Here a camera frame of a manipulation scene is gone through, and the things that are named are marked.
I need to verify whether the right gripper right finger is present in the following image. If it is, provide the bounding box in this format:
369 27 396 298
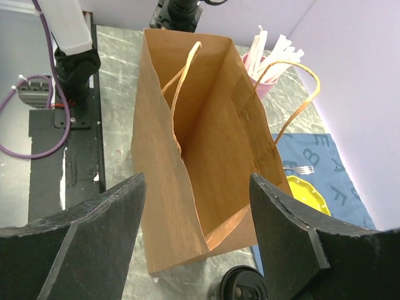
249 174 399 299

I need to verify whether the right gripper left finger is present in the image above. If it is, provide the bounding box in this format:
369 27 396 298
1 173 146 299

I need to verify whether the black coffee cup lid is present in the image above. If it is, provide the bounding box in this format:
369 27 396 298
207 265 268 300

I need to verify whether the brown paper bag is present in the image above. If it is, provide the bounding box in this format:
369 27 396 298
131 28 291 273

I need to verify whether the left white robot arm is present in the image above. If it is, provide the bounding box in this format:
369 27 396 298
32 1 101 101

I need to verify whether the yellow dotted plate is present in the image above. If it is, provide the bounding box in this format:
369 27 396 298
287 175 331 216

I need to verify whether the silver fork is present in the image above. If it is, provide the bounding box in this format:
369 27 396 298
284 166 314 175

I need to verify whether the blue alphabet placemat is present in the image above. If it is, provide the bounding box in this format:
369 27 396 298
251 132 378 269

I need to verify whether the pink straw holder cup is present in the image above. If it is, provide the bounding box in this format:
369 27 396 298
242 53 278 100

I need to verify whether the white wrapped straws bundle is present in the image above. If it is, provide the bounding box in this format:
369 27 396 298
244 25 305 81

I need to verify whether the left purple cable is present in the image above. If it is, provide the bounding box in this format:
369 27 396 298
0 0 72 160

